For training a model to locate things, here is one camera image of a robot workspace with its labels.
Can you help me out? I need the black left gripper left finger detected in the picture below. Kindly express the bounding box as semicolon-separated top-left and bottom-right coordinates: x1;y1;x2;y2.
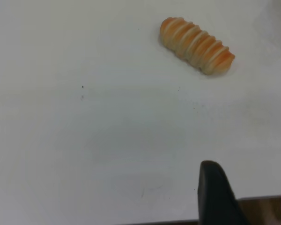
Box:
197;160;251;225

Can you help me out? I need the orange striped bread roll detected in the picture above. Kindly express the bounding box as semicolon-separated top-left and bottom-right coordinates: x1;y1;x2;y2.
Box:
160;16;236;75

